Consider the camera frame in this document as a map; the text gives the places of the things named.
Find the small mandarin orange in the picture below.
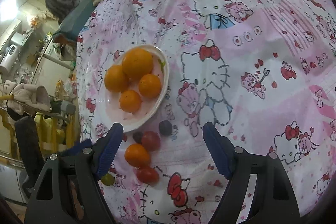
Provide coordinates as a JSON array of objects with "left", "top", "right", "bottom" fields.
[
  {"left": 104, "top": 65, "right": 129, "bottom": 93},
  {"left": 124, "top": 143, "right": 151, "bottom": 168},
  {"left": 119, "top": 90, "right": 142, "bottom": 113},
  {"left": 138, "top": 74, "right": 162, "bottom": 99}
]

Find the pink plush garment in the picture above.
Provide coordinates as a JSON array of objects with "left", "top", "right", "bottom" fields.
[{"left": 7, "top": 84, "right": 51, "bottom": 115}]

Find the yellow wooden rack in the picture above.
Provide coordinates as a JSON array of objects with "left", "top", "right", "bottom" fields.
[{"left": 1, "top": 94, "right": 76, "bottom": 161}]

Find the white water heater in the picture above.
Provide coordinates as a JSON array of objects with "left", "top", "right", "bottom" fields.
[{"left": 0, "top": 44, "right": 19, "bottom": 75}]

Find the pink strawberry ceramic plate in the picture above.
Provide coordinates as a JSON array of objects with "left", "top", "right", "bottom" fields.
[{"left": 96, "top": 44, "right": 170, "bottom": 132}]

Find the red cherry tomato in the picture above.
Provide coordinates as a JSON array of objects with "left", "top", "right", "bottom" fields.
[
  {"left": 141, "top": 131, "right": 161, "bottom": 152},
  {"left": 136, "top": 166, "right": 159, "bottom": 184}
]

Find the large orange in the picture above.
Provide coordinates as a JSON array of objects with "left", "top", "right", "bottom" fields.
[{"left": 122, "top": 48, "right": 154, "bottom": 81}]

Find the dark purple grape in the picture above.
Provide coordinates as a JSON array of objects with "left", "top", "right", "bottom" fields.
[
  {"left": 159, "top": 120, "right": 173, "bottom": 136},
  {"left": 132, "top": 131, "right": 143, "bottom": 144}
]

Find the pink Hello Kitty bedsheet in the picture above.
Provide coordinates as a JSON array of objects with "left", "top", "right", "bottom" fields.
[{"left": 77, "top": 0, "right": 335, "bottom": 223}]

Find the teal chair back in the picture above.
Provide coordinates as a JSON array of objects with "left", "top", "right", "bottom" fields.
[{"left": 52, "top": 0, "right": 95, "bottom": 44}]

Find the green grape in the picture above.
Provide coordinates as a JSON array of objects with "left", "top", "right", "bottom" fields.
[{"left": 100, "top": 173, "right": 115, "bottom": 186}]

